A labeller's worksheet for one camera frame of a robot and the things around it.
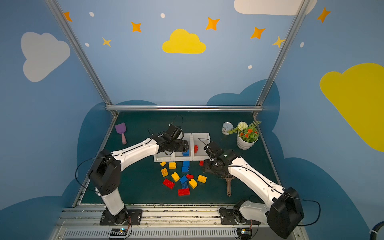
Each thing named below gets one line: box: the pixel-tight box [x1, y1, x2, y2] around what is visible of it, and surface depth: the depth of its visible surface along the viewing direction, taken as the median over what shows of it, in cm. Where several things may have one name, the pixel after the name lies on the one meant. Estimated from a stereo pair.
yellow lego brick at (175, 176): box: [171, 172, 180, 182], surface depth 88 cm
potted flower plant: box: [228, 120, 262, 150], surface depth 95 cm
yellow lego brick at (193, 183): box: [188, 178, 198, 189], surface depth 86 cm
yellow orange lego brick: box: [160, 168, 169, 177], surface depth 88 cm
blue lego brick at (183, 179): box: [179, 175, 188, 184], surface depth 88 cm
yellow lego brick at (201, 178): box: [197, 174, 207, 184], surface depth 89 cm
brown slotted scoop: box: [221, 174, 236, 197], surface depth 85 cm
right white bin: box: [191, 132, 212, 161], surface depth 100 cm
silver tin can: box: [222, 121, 234, 135], surface depth 110 cm
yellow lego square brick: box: [169, 162, 177, 170], surface depth 92 cm
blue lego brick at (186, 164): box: [181, 160, 190, 173], surface depth 93 cm
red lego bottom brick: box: [178, 188, 191, 197], surface depth 83 cm
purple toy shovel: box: [115, 122, 127, 145], surface depth 113 cm
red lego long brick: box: [163, 178, 175, 190], surface depth 86 cm
